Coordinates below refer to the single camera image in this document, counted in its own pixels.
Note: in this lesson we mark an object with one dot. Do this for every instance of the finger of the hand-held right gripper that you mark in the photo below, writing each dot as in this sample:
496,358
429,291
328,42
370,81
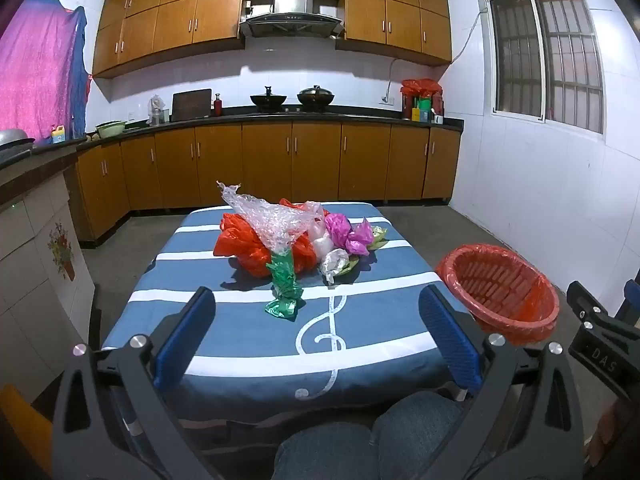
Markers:
631,300
587,305

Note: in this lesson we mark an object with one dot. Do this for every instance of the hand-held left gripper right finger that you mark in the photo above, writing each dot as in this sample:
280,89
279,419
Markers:
450,340

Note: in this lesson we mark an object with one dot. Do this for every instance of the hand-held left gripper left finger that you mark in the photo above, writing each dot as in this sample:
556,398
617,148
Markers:
185,335

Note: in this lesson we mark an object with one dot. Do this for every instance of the red basket liner bag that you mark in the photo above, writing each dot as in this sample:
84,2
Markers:
520,327

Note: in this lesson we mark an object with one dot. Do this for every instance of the red mesh plastic basket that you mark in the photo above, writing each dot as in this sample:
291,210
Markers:
500,285

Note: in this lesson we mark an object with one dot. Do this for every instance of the green plastic bag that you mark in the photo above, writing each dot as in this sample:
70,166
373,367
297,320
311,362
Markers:
285,280

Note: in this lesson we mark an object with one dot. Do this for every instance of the pale green wrapper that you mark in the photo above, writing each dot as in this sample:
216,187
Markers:
377,237

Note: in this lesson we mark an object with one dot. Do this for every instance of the pink plastic bag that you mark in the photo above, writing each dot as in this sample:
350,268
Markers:
337,225

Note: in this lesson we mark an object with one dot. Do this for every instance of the white clear plastic bag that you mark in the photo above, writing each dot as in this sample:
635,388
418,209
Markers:
320,245

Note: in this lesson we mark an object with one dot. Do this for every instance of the person's right hand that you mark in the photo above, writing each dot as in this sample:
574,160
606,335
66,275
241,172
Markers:
607,430

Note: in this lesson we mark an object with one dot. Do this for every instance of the blue striped tablecloth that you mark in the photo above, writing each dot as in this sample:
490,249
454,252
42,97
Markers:
240,320

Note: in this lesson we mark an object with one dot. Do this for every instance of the person's legs in blue jeans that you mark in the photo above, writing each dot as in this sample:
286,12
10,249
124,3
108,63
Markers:
320,450

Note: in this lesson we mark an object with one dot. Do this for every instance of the yellow seat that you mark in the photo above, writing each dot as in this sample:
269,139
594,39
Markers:
25,425

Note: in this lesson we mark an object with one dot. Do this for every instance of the wooden lower kitchen cabinets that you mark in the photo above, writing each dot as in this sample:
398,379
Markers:
265,165

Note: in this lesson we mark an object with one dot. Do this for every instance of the wooden kitchen cabinets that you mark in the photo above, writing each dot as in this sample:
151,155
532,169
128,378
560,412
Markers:
175,15
265,165

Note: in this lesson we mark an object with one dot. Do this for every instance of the tiled counter with flower decal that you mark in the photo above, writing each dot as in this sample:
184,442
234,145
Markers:
40,210

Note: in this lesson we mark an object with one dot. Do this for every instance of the green basin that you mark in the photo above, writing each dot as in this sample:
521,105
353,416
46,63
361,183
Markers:
111,130

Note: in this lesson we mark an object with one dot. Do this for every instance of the glass jar with plastic cover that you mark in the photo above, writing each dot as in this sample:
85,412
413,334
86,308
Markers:
157,115

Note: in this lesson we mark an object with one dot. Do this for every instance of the red bottle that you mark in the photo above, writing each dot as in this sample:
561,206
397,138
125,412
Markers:
218,107

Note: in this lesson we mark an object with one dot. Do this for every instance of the dark brown cutting board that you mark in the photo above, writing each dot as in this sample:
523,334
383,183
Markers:
191,105

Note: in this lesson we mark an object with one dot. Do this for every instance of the green box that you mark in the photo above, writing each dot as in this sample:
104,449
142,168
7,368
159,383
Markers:
425,110

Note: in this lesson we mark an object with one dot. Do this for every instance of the yellow bottle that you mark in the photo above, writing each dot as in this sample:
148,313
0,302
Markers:
59,136

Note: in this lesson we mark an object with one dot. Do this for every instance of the black open wok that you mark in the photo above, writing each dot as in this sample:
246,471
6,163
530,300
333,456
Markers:
268,101

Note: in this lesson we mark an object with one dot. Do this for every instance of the black kitchen countertop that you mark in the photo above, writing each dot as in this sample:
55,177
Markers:
350,110

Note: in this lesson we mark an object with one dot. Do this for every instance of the barred sliding window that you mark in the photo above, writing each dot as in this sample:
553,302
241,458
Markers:
520,60

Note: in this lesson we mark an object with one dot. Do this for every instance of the red plastic cover bag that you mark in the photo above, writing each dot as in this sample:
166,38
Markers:
420,87

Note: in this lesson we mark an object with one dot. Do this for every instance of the metal basin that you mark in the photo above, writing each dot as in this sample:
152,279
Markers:
15,137

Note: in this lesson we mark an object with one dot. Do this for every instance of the blue hanging cloth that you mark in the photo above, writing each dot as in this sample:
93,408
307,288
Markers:
80,85

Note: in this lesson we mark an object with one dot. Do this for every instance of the black wok with lid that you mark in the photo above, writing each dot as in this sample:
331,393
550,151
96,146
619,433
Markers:
316,97

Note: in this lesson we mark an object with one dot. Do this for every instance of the pink hanging cloth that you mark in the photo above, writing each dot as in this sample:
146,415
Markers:
35,70

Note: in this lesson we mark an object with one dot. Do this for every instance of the wooden upper kitchen cabinets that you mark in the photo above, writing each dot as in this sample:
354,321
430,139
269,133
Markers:
175,15

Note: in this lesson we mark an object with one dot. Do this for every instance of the steel range hood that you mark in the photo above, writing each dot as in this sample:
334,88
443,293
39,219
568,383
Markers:
292,20

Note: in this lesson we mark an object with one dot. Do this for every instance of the white wall socket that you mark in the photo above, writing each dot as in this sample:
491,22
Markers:
387,100

